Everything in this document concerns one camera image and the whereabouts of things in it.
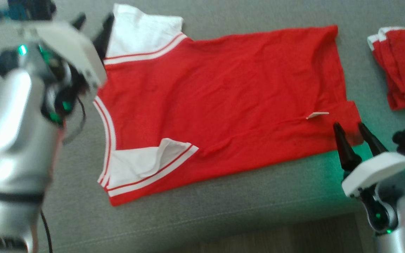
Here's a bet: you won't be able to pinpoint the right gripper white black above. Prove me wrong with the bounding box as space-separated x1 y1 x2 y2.
333 122 405 198

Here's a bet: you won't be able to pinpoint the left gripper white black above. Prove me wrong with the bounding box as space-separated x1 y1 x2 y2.
0 0 115 124

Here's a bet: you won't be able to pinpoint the red shorts with white stripes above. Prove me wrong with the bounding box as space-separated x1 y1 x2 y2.
367 24 405 112

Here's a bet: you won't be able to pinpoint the red jersey with white sleeves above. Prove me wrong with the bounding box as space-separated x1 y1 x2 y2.
92 3 364 207

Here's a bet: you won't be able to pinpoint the large grey sofa seat cushion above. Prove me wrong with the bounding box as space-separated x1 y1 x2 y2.
0 0 405 253

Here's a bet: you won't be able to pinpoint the black cable with teal connector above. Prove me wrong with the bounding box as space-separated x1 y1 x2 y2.
39 94 88 253

